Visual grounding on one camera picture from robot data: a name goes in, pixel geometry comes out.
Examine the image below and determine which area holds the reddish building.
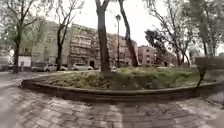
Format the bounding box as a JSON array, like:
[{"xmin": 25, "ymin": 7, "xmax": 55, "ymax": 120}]
[{"xmin": 106, "ymin": 33, "xmax": 139, "ymax": 68}]

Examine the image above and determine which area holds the thick straight tree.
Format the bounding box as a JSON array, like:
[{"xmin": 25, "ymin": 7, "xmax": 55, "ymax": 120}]
[{"xmin": 94, "ymin": 0, "xmax": 113, "ymax": 74}]

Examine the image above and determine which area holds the white car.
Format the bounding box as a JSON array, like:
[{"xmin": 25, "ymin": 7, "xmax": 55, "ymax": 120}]
[
  {"xmin": 44, "ymin": 63, "xmax": 69, "ymax": 72},
  {"xmin": 70, "ymin": 62, "xmax": 94, "ymax": 72}
]

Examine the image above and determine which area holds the curved stone kerb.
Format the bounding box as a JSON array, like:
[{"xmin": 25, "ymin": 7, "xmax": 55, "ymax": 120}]
[{"xmin": 19, "ymin": 78, "xmax": 224, "ymax": 104}]

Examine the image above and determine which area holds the round grass bed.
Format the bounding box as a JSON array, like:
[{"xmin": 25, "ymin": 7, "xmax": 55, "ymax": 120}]
[{"xmin": 39, "ymin": 65, "xmax": 224, "ymax": 92}]

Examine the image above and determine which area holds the leaning tree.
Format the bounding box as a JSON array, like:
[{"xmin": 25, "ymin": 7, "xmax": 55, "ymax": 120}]
[{"xmin": 116, "ymin": 0, "xmax": 140, "ymax": 68}]

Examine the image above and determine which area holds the building with balconies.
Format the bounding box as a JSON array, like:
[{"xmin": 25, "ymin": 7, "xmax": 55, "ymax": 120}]
[{"xmin": 68, "ymin": 23, "xmax": 101, "ymax": 69}]

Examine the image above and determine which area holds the pink building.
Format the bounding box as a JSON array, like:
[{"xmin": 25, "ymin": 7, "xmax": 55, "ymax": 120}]
[{"xmin": 137, "ymin": 44, "xmax": 157, "ymax": 67}]

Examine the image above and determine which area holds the bare forked tree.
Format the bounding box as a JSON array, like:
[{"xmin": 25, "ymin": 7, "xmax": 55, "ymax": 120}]
[{"xmin": 49, "ymin": 0, "xmax": 86, "ymax": 72}]

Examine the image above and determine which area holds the cluster of trees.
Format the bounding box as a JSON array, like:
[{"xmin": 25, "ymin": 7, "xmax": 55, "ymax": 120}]
[{"xmin": 143, "ymin": 0, "xmax": 224, "ymax": 68}]

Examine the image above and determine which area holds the red brick path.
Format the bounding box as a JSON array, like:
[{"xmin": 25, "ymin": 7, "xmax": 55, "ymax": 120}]
[{"xmin": 0, "ymin": 71, "xmax": 224, "ymax": 128}]

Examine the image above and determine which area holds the pale green building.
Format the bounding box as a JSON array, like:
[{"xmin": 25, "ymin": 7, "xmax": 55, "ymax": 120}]
[{"xmin": 18, "ymin": 20, "xmax": 73, "ymax": 68}]

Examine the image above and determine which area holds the grey car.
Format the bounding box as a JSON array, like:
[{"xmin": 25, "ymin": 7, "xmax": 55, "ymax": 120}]
[{"xmin": 30, "ymin": 63, "xmax": 46, "ymax": 73}]

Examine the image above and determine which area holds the white sign board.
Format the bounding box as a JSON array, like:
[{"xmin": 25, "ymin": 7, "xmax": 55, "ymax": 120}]
[{"xmin": 17, "ymin": 54, "xmax": 33, "ymax": 68}]

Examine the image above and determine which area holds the lamp post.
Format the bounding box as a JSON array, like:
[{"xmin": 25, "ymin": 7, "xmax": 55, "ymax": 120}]
[{"xmin": 114, "ymin": 13, "xmax": 122, "ymax": 69}]

